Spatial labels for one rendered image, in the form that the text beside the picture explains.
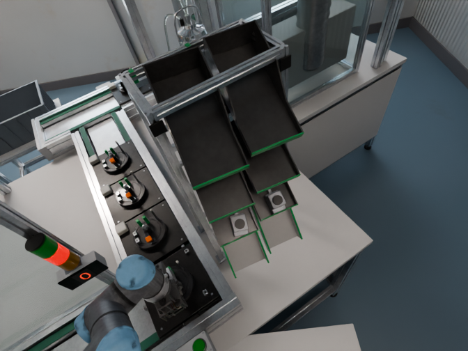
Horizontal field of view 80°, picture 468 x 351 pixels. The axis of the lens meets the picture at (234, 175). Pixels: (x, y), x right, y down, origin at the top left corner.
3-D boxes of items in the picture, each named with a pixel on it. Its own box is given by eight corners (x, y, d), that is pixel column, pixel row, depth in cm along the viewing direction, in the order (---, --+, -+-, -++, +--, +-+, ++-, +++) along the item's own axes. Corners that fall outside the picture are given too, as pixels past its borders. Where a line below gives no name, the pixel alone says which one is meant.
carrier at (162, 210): (189, 242, 115) (180, 228, 105) (136, 276, 109) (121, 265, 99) (166, 201, 128) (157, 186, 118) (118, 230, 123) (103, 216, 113)
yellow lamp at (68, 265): (81, 264, 81) (71, 258, 77) (65, 274, 80) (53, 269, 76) (78, 251, 84) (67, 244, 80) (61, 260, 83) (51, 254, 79)
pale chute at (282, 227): (298, 235, 106) (302, 239, 101) (267, 249, 104) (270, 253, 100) (272, 166, 102) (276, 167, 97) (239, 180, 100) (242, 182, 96)
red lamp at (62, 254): (71, 258, 77) (60, 251, 73) (53, 269, 76) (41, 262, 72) (67, 244, 80) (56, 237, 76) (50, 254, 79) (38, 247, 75)
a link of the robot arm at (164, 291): (131, 278, 71) (159, 260, 73) (138, 284, 75) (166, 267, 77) (141, 305, 67) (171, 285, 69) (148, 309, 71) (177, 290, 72)
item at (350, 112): (372, 147, 248) (407, 58, 179) (271, 214, 223) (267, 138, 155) (319, 108, 286) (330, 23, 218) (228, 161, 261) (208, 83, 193)
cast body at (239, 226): (248, 233, 87) (249, 232, 80) (234, 237, 87) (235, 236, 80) (242, 207, 89) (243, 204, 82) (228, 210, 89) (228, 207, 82)
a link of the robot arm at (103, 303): (71, 343, 52) (119, 295, 56) (69, 314, 62) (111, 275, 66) (101, 364, 55) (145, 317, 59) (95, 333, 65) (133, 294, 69)
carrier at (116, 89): (154, 90, 182) (147, 74, 172) (120, 106, 177) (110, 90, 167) (141, 74, 196) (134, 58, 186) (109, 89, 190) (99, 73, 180)
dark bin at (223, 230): (258, 230, 88) (262, 229, 81) (220, 247, 86) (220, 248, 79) (223, 152, 93) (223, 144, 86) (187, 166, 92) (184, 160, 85)
